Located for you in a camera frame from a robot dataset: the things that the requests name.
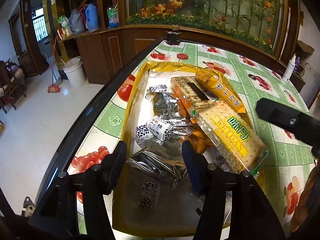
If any yellow Weidan cracker pack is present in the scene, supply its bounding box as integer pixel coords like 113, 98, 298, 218
195, 100, 269, 175

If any white blue-patterned candy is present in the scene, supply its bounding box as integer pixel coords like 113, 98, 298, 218
146, 115, 173, 141

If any yellow snack tray box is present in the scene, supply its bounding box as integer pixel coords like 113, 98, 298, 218
112, 61, 265, 239

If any large orange biscuit pack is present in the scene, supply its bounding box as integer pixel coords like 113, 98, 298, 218
171, 76, 218, 117

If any person's right hand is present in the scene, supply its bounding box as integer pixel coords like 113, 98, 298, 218
290, 165, 319, 232

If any green fruit-pattern tablecloth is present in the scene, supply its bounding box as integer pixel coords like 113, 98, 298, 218
75, 41, 315, 237

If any white spray bottle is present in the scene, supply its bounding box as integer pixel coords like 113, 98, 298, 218
282, 54, 296, 83

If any purple bottle pair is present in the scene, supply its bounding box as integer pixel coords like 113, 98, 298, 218
293, 57, 300, 73

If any silver foil snack wrapper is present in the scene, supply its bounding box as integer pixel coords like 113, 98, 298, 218
145, 92, 196, 135

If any orange long biscuit pack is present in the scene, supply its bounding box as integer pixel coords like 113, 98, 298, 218
195, 68, 247, 114

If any red broom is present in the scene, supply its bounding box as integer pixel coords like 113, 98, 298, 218
47, 38, 60, 93

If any white plastic bucket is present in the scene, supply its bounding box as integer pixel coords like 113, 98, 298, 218
63, 56, 87, 87

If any artificial flower display case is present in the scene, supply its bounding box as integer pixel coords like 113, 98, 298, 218
125, 0, 285, 54

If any small dark glass jar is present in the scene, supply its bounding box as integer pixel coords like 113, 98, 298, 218
167, 25, 181, 45

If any grey thermos jug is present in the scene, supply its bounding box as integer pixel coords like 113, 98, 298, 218
68, 9, 85, 35

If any blue thermos jug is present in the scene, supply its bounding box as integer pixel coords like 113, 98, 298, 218
85, 3, 100, 31

